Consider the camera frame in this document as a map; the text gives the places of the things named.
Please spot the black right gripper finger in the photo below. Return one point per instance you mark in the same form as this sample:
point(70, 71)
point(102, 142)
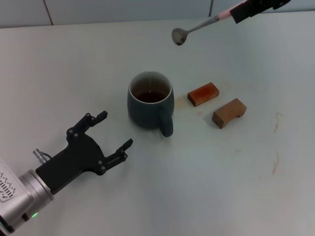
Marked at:
point(243, 12)

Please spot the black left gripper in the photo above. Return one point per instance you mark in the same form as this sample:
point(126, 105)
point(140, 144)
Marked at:
point(75, 158)

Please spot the grey ceramic cup with tea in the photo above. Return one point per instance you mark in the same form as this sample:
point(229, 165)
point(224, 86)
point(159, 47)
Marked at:
point(145, 113)

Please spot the reddish wooden block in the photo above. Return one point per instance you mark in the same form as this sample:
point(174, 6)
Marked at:
point(203, 94)

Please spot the light brown wooden rest block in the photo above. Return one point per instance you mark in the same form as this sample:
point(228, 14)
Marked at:
point(229, 113)

